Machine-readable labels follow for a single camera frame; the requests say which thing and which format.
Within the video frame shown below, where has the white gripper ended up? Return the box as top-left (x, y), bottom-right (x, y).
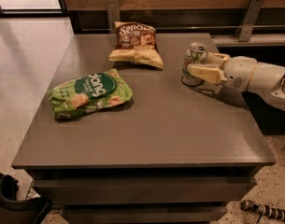
top-left (187, 52), bottom-right (257, 92)

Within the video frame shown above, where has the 7up soda can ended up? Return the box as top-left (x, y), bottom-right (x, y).
top-left (181, 42), bottom-right (208, 86)

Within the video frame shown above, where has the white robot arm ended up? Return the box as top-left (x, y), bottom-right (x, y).
top-left (187, 52), bottom-right (285, 111)

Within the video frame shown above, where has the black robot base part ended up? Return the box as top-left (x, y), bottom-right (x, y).
top-left (0, 173), bottom-right (52, 224)

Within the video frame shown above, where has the brown and yellow chip bag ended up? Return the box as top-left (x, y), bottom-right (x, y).
top-left (109, 21), bottom-right (164, 68)

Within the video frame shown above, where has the grey cabinet with drawers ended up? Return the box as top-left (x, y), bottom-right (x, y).
top-left (12, 34), bottom-right (275, 224)

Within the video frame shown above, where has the green snack bag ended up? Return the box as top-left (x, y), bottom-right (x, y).
top-left (47, 69), bottom-right (133, 119)

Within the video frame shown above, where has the right metal bracket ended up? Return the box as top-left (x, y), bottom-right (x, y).
top-left (235, 0), bottom-right (264, 42)

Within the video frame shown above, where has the metal bracket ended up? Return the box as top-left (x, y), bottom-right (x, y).
top-left (235, 0), bottom-right (264, 42)
top-left (106, 0), bottom-right (120, 34)

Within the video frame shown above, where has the left metal bracket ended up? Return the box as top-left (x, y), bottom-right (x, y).
top-left (106, 0), bottom-right (120, 34)

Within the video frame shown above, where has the black and white striped cable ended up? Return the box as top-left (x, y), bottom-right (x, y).
top-left (240, 199), bottom-right (285, 224)

